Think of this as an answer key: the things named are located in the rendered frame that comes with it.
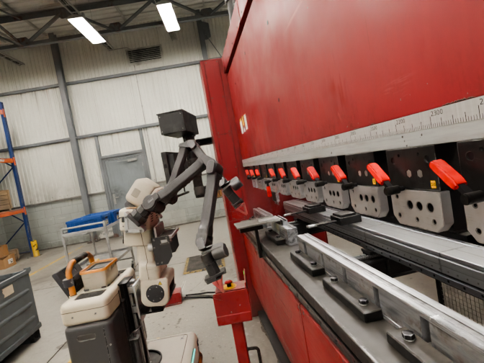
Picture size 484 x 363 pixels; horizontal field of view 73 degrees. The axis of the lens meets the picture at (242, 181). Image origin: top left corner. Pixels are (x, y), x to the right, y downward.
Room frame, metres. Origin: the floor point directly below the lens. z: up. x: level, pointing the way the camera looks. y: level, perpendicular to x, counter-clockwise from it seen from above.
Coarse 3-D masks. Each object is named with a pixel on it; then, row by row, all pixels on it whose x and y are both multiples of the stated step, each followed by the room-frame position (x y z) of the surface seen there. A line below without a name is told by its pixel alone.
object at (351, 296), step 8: (328, 280) 1.13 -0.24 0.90; (328, 288) 1.11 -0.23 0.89; (336, 288) 1.06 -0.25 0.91; (344, 288) 1.04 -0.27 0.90; (352, 288) 1.03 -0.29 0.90; (336, 296) 1.05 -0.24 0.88; (344, 296) 0.99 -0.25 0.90; (352, 296) 0.98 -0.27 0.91; (360, 296) 0.97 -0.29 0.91; (344, 304) 0.99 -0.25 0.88; (352, 304) 0.93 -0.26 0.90; (360, 312) 0.89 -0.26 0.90; (368, 312) 0.87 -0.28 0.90; (376, 312) 0.87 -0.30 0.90; (368, 320) 0.87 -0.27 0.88; (376, 320) 0.87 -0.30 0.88
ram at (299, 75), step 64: (256, 0) 1.55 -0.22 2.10; (320, 0) 0.93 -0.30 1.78; (384, 0) 0.66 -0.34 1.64; (448, 0) 0.51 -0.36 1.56; (256, 64) 1.76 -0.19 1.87; (320, 64) 0.99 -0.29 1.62; (384, 64) 0.69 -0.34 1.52; (448, 64) 0.53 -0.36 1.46; (256, 128) 2.03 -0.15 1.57; (320, 128) 1.07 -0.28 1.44; (448, 128) 0.55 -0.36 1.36
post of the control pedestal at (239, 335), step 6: (234, 324) 1.51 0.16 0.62; (240, 324) 1.51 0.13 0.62; (234, 330) 1.51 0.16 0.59; (240, 330) 1.51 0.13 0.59; (234, 336) 1.51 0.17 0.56; (240, 336) 1.51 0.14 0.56; (240, 342) 1.51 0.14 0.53; (246, 342) 1.56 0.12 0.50; (240, 348) 1.51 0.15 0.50; (246, 348) 1.51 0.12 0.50; (240, 354) 1.51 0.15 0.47; (246, 354) 1.51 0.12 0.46; (240, 360) 1.51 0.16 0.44; (246, 360) 1.51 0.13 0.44
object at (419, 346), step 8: (400, 328) 0.77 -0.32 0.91; (392, 336) 0.74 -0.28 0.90; (400, 336) 0.73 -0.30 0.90; (416, 336) 0.72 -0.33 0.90; (392, 344) 0.75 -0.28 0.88; (400, 344) 0.71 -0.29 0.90; (408, 344) 0.70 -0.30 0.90; (416, 344) 0.70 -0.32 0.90; (424, 344) 0.69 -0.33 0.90; (400, 352) 0.71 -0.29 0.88; (408, 352) 0.68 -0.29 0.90; (416, 352) 0.67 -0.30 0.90; (424, 352) 0.67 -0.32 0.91; (432, 352) 0.66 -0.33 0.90; (440, 352) 0.66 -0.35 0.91; (408, 360) 0.69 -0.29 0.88; (416, 360) 0.66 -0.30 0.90; (424, 360) 0.64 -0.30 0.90; (432, 360) 0.64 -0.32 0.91; (440, 360) 0.63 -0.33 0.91; (448, 360) 0.63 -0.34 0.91
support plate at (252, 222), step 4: (272, 216) 2.08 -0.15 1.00; (248, 220) 2.07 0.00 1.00; (252, 220) 2.05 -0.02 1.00; (256, 220) 2.02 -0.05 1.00; (268, 220) 1.96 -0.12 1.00; (272, 220) 1.93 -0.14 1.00; (276, 220) 1.93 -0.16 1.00; (236, 224) 2.02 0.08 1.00; (240, 224) 2.00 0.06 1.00; (244, 224) 1.98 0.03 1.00; (248, 224) 1.95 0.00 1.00; (252, 224) 1.93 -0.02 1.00; (256, 224) 1.91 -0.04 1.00; (260, 224) 1.91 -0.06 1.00; (240, 228) 1.90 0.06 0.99
